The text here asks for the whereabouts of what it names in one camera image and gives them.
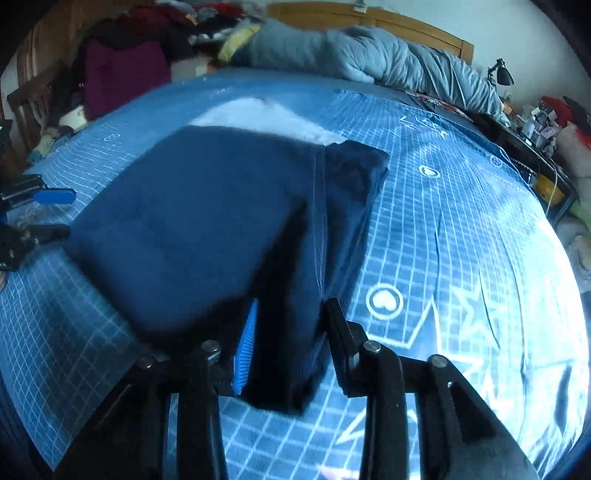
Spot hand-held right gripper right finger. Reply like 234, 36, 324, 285
325, 298, 540, 480

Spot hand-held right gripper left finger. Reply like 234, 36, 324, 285
54, 299, 259, 480

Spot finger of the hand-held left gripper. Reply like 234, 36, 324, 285
0, 177, 77, 206
18, 224, 72, 244

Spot navy and white shirt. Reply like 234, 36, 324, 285
62, 96, 389, 416

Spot pile of dark clothes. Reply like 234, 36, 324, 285
81, 2, 259, 51

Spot wooden chair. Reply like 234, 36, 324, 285
6, 65, 63, 162

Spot purple cloth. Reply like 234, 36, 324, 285
84, 41, 172, 121

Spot blue grid bed sheet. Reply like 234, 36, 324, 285
0, 69, 587, 480

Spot white box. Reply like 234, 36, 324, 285
170, 56, 219, 85

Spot yellow green pillow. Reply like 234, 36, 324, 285
217, 23, 263, 64

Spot red and black printed cloth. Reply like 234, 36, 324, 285
404, 89, 476, 121

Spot grey quilt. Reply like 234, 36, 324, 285
233, 19, 505, 121

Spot small bottles on nightstand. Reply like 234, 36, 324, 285
507, 100, 560, 155

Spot black desk lamp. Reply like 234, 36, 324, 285
486, 58, 516, 88

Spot red plush toy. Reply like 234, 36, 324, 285
541, 95, 591, 151

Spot wooden headboard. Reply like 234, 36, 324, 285
267, 2, 475, 65

